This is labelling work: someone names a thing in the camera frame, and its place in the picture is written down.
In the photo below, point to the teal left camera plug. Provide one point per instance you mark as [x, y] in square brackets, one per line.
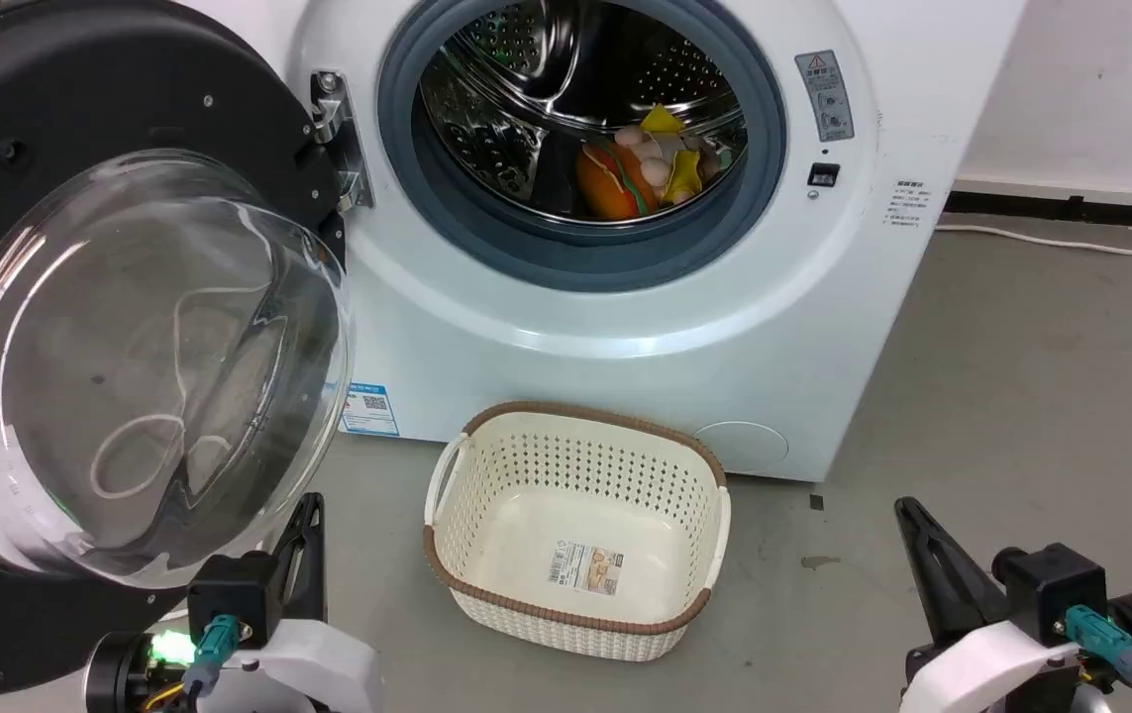
[212, 644]

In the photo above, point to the blue energy label sticker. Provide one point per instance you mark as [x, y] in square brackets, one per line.
[369, 408]

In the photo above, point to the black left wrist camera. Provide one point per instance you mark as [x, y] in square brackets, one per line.
[234, 594]

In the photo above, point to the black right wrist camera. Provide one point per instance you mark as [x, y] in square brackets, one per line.
[1051, 589]

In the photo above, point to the orange hamburger plush toy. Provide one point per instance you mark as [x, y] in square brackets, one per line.
[610, 183]

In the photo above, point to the grey warning label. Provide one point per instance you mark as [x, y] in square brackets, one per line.
[825, 94]

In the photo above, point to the black door latch socket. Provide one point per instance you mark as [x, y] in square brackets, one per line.
[823, 175]

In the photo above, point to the white plastic laundry basket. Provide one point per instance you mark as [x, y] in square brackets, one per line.
[526, 555]

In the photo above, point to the teal camera plug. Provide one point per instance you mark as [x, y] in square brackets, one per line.
[212, 644]
[1105, 644]

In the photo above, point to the round filter cover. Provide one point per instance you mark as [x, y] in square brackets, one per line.
[742, 448]

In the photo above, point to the white front-load washing machine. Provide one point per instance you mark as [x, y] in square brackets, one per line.
[625, 376]

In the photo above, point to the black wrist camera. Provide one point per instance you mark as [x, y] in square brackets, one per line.
[1051, 589]
[234, 594]

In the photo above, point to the black baseboard strip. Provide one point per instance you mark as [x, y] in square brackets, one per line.
[1071, 210]

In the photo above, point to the doll with yellow clothes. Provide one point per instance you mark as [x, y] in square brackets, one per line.
[669, 158]

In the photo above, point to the washer door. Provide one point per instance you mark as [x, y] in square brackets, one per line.
[80, 79]

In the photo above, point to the teal right camera plug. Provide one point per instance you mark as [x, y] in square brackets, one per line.
[1105, 644]

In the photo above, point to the paper label with barcode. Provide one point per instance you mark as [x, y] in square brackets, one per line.
[585, 567]

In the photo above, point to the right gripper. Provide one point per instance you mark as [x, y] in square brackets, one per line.
[981, 663]

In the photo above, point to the metal door hinge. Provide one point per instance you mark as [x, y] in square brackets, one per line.
[340, 129]

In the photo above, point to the white text sticker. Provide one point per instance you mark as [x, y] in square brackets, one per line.
[909, 203]

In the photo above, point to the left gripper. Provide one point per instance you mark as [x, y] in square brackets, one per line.
[318, 668]

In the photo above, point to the stainless steel drum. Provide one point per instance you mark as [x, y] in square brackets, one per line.
[526, 59]

